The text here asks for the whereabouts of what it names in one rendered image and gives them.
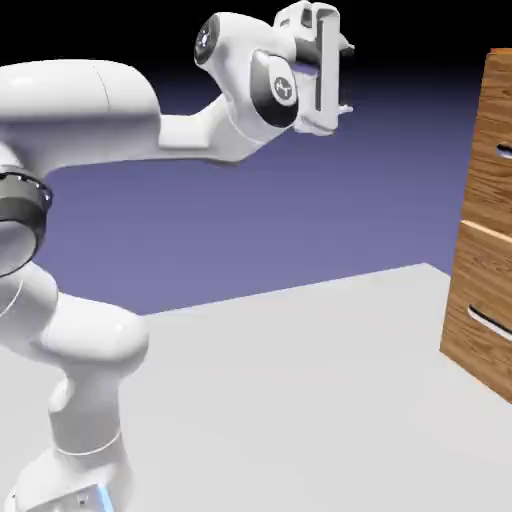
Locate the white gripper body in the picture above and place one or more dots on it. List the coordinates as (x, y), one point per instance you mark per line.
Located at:
(328, 68)

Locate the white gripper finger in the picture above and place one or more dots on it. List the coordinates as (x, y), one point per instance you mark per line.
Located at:
(345, 108)
(347, 47)

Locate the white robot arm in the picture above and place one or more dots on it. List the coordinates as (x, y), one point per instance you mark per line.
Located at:
(80, 112)

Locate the tall wooden drawer front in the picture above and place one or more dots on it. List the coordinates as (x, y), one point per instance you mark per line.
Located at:
(490, 188)

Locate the wooden cabinet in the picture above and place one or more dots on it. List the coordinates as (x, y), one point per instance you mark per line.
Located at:
(486, 224)

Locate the short wooden drawer front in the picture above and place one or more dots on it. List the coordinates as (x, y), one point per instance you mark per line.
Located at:
(480, 280)

